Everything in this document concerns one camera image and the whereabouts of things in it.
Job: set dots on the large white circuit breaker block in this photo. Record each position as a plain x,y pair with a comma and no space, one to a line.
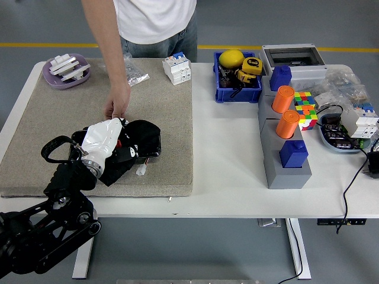
359,122

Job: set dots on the person's right hand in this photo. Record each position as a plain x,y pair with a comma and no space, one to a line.
118,100

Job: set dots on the small black tool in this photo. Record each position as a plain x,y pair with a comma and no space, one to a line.
237,88

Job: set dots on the white table leg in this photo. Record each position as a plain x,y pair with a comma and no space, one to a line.
81,266
296,251

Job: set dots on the person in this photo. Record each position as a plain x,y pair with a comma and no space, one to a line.
154,17

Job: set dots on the light blue tray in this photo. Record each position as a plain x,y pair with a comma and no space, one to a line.
328,145

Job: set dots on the colourful puzzle cube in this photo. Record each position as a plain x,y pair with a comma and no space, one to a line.
304,99
308,118

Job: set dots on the black table control panel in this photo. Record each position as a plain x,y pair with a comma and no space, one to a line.
340,222

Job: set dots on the grey distribution box clear lid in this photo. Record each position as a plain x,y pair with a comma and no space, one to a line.
307,74

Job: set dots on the metal bracket under table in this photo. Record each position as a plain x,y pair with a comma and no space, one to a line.
269,222

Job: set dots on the black power adapter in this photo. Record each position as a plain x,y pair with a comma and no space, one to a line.
373,165

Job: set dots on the black electronic modules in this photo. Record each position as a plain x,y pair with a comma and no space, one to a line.
334,130

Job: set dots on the clear bag of small parts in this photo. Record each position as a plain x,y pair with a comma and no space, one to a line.
346,84

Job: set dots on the white plastic part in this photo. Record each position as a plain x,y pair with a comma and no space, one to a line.
74,73
62,63

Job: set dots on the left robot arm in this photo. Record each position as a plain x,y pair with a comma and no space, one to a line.
71,177

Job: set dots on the grey peg block base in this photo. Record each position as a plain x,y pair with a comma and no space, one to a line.
283,177

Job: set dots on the purple plastic dish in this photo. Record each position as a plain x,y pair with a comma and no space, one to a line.
52,81

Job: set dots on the white circuit breaker blue switch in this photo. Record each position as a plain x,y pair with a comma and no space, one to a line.
176,69

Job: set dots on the white component in clear bag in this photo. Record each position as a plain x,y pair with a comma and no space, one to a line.
324,100

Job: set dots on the orange cylinder peg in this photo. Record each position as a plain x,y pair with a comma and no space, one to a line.
286,124
282,99

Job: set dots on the small yellow black tape measure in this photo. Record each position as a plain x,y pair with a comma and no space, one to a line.
245,76

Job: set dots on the black rag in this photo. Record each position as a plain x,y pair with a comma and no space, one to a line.
145,133

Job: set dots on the person's right forearm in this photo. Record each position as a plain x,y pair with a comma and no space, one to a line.
106,44

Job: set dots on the yellow ball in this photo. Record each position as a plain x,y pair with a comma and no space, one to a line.
231,58

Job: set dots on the clear bag of metal nuts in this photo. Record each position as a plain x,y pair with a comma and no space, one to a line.
134,74

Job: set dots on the metal zipper pull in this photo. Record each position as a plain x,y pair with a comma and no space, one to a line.
169,199

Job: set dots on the blue plastic bin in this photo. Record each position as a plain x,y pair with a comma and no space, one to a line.
236,96

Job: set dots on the blue square peg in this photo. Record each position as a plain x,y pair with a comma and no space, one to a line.
280,78
294,155

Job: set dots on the grey-brown mat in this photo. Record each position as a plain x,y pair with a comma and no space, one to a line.
163,118

